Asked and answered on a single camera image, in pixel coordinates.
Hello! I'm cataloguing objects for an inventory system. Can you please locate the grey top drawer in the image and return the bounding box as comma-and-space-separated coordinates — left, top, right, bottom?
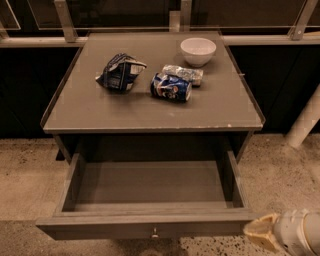
36, 151, 259, 240

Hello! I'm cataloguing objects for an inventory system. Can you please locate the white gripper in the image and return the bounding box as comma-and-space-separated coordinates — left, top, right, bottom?
243, 209, 310, 256

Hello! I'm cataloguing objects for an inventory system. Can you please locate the metal railing frame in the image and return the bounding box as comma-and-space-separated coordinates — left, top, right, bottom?
0, 0, 320, 47

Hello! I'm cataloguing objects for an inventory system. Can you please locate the grey wooden drawer cabinet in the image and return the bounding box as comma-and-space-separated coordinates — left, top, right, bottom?
41, 31, 265, 159

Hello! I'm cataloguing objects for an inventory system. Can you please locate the brass top drawer knob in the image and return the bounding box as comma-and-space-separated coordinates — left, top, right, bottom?
151, 227, 159, 239

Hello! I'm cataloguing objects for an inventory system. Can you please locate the silver foil snack packet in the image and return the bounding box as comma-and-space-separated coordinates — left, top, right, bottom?
162, 64, 204, 86

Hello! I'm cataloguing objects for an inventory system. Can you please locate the crushed blue pepsi can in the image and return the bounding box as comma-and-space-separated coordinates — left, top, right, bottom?
150, 73, 192, 102

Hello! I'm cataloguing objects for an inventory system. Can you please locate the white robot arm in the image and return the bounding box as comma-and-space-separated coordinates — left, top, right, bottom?
243, 85, 320, 256

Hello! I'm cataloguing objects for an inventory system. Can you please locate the white ceramic bowl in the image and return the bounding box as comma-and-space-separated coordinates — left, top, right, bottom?
180, 37, 217, 67

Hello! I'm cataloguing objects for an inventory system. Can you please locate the dark blue chip bag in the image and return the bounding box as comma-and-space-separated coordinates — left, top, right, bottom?
95, 53, 147, 92

